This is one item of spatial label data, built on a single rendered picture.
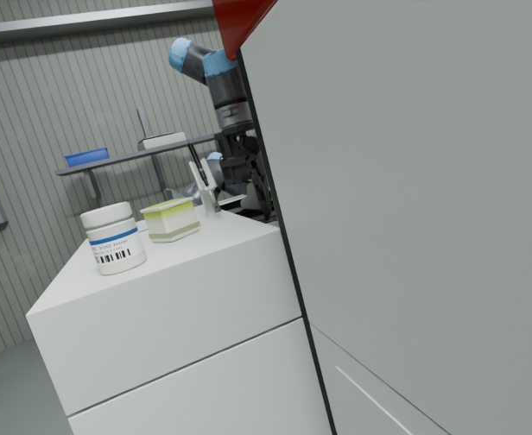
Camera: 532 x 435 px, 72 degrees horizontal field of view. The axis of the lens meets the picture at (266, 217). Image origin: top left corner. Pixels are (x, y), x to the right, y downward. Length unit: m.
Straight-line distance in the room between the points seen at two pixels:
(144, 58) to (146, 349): 3.35
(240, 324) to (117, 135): 3.13
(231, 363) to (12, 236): 3.24
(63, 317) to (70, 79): 3.25
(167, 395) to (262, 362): 0.14
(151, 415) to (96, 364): 0.11
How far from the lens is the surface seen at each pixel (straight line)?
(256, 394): 0.62
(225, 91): 0.78
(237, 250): 0.53
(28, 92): 3.71
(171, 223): 0.68
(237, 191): 1.45
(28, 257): 3.71
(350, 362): 0.50
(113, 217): 0.56
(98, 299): 0.53
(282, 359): 0.61
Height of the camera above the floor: 1.09
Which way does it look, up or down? 11 degrees down
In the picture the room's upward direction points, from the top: 15 degrees counter-clockwise
